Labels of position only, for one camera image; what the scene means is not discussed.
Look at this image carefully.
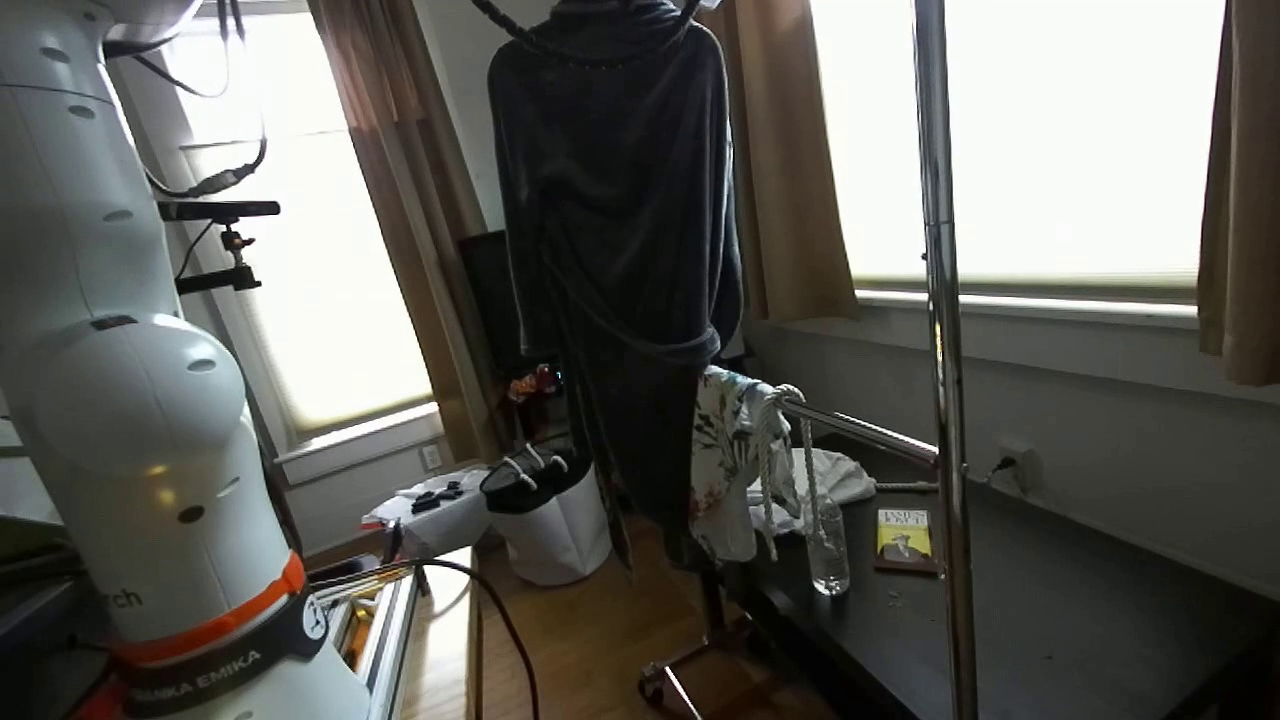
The black hanging garment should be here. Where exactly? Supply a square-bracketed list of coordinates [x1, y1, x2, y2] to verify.
[485, 0, 748, 571]

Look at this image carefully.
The metal clothes rack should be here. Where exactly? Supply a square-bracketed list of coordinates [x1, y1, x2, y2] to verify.
[635, 0, 984, 720]

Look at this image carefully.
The white floral cloth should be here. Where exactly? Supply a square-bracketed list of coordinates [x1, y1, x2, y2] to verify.
[689, 360, 812, 568]

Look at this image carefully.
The white bin with black bag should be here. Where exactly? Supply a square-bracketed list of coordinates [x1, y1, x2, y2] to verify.
[474, 444, 617, 594]

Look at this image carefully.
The white box with black controller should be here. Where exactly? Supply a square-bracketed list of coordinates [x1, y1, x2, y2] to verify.
[358, 467, 495, 559]

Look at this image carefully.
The clear glass bottle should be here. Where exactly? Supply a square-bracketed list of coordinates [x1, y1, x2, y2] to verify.
[798, 494, 856, 602]

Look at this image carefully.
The white radiator cover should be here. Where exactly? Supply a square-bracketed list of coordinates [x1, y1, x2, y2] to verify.
[271, 396, 465, 555]

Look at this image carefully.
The bright window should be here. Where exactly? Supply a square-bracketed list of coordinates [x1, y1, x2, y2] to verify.
[154, 14, 435, 444]
[812, 0, 1232, 306]

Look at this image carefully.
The yellow green book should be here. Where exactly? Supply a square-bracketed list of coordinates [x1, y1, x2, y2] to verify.
[873, 501, 943, 577]

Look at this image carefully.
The black desk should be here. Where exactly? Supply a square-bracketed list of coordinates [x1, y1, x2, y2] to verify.
[724, 464, 1280, 720]

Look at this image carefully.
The red black handle tool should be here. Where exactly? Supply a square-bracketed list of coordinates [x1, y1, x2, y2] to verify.
[503, 360, 573, 464]

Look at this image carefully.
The white wall outlet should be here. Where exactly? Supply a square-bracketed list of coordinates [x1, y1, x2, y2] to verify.
[987, 444, 1042, 495]

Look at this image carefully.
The thin black looped cable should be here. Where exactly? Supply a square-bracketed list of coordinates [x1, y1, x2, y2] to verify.
[132, 0, 271, 200]

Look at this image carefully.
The black stereo camera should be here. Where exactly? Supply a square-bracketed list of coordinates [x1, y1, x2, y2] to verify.
[154, 197, 289, 297]

